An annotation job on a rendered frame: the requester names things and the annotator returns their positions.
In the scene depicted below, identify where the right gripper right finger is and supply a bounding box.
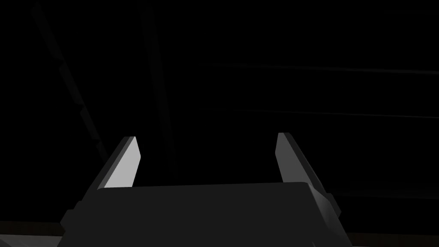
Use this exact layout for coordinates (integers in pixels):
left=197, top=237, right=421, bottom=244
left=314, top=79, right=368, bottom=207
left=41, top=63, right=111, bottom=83
left=275, top=132, right=327, bottom=197

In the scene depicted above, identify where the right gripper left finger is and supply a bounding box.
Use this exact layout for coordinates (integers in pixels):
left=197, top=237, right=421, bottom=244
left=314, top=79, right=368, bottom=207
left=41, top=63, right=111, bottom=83
left=90, top=136, right=141, bottom=190

